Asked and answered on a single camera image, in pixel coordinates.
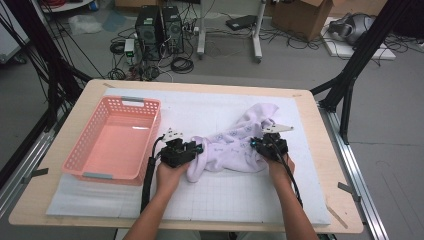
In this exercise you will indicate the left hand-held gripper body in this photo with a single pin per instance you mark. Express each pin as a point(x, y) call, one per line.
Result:
point(176, 153)

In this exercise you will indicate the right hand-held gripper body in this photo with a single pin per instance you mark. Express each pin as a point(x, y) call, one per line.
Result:
point(273, 146)

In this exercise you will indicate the white printed towel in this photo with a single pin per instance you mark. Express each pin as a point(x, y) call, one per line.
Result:
point(230, 150)

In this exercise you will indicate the pink plastic basket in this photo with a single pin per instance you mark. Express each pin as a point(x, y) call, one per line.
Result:
point(116, 146)

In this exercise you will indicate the person's right hand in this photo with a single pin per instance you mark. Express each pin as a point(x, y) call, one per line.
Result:
point(280, 173)

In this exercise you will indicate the person's left hand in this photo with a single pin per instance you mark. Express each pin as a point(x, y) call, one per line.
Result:
point(168, 180)

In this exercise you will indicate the white foam mat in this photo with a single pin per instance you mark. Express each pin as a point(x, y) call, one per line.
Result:
point(206, 106)

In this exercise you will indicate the thin wooden strip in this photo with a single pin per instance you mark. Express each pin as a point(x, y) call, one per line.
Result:
point(336, 216)

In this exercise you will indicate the white metal stand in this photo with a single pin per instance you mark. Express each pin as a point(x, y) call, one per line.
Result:
point(201, 33)

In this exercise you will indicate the white power adapter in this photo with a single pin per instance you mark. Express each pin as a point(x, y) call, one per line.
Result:
point(129, 46)

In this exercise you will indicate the narrow black computer tower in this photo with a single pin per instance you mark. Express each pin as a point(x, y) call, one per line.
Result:
point(173, 30)

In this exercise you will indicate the black flat device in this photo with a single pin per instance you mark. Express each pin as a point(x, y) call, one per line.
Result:
point(241, 22)

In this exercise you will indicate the white foam board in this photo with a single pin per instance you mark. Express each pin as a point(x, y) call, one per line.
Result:
point(343, 50)

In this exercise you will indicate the wide black computer tower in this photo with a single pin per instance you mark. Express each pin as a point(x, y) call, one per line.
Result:
point(148, 33)

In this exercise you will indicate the open cardboard box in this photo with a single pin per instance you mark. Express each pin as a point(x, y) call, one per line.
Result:
point(296, 18)

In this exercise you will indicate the grey headset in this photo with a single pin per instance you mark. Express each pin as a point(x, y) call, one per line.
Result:
point(353, 28)

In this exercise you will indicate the clear plastic bag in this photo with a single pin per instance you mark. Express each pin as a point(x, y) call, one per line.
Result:
point(85, 24)

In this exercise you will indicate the large cardboard box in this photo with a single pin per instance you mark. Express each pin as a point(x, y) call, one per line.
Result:
point(360, 6)

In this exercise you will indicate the white cabinet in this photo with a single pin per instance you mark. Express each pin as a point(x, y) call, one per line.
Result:
point(10, 40)

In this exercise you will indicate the grey metal bracket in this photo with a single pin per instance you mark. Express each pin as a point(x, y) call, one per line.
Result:
point(348, 190)
point(35, 174)

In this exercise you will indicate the aluminium rail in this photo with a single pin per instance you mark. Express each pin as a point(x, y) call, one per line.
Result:
point(360, 173)
point(23, 173)

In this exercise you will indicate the black metal frame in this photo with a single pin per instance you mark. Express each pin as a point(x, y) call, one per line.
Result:
point(363, 50)

